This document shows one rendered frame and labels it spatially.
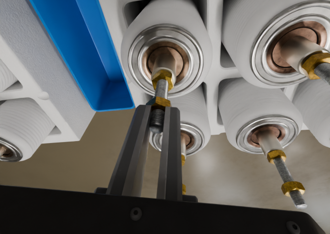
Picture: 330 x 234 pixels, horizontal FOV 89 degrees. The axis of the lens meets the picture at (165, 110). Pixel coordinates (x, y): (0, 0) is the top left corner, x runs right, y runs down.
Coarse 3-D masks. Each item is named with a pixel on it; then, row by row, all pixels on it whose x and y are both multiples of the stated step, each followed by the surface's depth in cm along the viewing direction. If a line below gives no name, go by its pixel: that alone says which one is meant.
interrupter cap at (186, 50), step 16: (144, 32) 15; (160, 32) 15; (176, 32) 15; (144, 48) 16; (160, 48) 16; (176, 48) 16; (192, 48) 16; (128, 64) 17; (144, 64) 17; (176, 64) 17; (192, 64) 17; (144, 80) 18; (176, 80) 18; (192, 80) 18
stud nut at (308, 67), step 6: (318, 54) 12; (324, 54) 12; (306, 60) 13; (312, 60) 12; (318, 60) 12; (324, 60) 12; (306, 66) 13; (312, 66) 12; (306, 72) 13; (312, 72) 12; (312, 78) 13; (318, 78) 13
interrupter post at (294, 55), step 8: (288, 40) 15; (296, 40) 14; (304, 40) 14; (288, 48) 14; (296, 48) 14; (304, 48) 13; (312, 48) 13; (320, 48) 12; (288, 56) 14; (296, 56) 13; (304, 56) 13; (296, 64) 13
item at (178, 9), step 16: (160, 0) 19; (176, 0) 19; (192, 0) 27; (144, 16) 15; (160, 16) 14; (176, 16) 14; (192, 16) 15; (128, 32) 16; (192, 32) 15; (128, 48) 16; (208, 48) 16; (208, 64) 17; (176, 96) 20
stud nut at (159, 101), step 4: (156, 96) 11; (152, 100) 11; (156, 100) 11; (160, 100) 11; (164, 100) 11; (168, 100) 11; (148, 104) 11; (152, 104) 11; (156, 104) 11; (160, 104) 11; (164, 104) 11; (168, 104) 11; (152, 108) 11; (156, 108) 11; (160, 108) 11; (164, 108) 11
